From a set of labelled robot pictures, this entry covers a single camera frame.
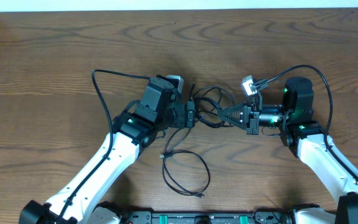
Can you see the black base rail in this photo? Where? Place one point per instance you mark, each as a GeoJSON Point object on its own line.
{"type": "Point", "coordinates": [197, 217]}

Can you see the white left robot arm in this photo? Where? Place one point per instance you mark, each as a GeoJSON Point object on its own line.
{"type": "Point", "coordinates": [130, 132]}

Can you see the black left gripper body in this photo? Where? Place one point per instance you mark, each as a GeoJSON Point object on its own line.
{"type": "Point", "coordinates": [190, 114]}

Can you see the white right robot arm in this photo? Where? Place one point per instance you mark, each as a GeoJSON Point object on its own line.
{"type": "Point", "coordinates": [307, 140]}

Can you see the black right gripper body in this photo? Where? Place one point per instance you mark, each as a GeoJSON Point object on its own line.
{"type": "Point", "coordinates": [253, 117]}

